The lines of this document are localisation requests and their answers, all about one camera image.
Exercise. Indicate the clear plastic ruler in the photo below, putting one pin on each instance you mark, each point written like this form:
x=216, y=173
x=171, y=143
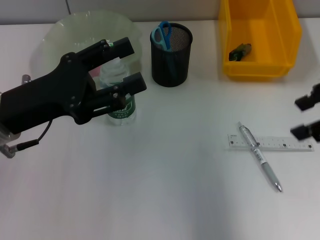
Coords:
x=287, y=143

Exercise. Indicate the blue capped scissors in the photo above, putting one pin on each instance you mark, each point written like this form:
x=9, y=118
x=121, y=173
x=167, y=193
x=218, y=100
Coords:
x=165, y=37

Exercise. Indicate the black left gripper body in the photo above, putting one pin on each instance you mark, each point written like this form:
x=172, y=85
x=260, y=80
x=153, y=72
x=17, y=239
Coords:
x=50, y=97

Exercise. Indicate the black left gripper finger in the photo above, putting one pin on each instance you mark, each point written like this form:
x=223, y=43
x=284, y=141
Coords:
x=135, y=83
x=120, y=48

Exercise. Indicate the green glass fruit plate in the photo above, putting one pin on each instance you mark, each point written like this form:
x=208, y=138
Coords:
x=75, y=27

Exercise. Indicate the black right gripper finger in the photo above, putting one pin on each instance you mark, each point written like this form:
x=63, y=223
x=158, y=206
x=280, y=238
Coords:
x=303, y=131
x=308, y=101

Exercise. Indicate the green plastic wrapper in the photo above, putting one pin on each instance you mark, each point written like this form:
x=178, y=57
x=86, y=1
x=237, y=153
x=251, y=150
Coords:
x=240, y=52

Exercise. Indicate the clear green-label water bottle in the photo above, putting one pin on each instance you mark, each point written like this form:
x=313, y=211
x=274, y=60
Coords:
x=120, y=116

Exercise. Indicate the black mesh pen holder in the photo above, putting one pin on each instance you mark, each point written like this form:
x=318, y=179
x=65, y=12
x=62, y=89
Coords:
x=172, y=70

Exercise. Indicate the yellow plastic storage bin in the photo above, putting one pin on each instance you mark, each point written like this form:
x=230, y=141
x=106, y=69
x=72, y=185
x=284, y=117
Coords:
x=260, y=32

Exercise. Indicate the pink peach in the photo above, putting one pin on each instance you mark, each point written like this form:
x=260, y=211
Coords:
x=95, y=73

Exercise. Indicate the grey gel pen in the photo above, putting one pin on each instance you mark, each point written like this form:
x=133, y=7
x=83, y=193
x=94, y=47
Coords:
x=260, y=156

